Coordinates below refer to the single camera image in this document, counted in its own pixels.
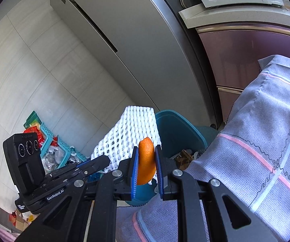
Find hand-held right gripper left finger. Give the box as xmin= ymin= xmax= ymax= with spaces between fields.
xmin=21 ymin=146 xmax=139 ymax=242

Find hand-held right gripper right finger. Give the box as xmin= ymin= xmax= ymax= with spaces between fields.
xmin=155 ymin=144 xmax=279 ymax=242

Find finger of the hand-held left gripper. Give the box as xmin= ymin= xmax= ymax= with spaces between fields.
xmin=87 ymin=173 xmax=104 ymax=183
xmin=46 ymin=155 xmax=111 ymax=181

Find large white foam fruit net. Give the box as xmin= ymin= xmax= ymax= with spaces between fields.
xmin=91 ymin=106 xmax=162 ymax=184

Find teal plastic trash bin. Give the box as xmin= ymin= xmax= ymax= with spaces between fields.
xmin=125 ymin=110 xmax=218 ymax=207

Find crumpled clear plastic bag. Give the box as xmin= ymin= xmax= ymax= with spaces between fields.
xmin=43 ymin=146 xmax=67 ymax=169

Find red plastic packet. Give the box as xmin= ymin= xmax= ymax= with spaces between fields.
xmin=24 ymin=126 xmax=46 ymax=147

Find teal slatted plastic basket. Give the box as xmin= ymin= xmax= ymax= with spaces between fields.
xmin=24 ymin=111 xmax=91 ymax=174

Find cardboard box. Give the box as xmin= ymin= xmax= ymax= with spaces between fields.
xmin=10 ymin=212 xmax=34 ymax=232

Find grey checked tablecloth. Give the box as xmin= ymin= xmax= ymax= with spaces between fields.
xmin=116 ymin=55 xmax=290 ymax=242

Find silver refrigerator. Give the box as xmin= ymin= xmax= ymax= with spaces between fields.
xmin=50 ymin=0 xmax=222 ymax=131

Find purple kitchen counter cabinet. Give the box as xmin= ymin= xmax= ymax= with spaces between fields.
xmin=178 ymin=2 xmax=290 ymax=124

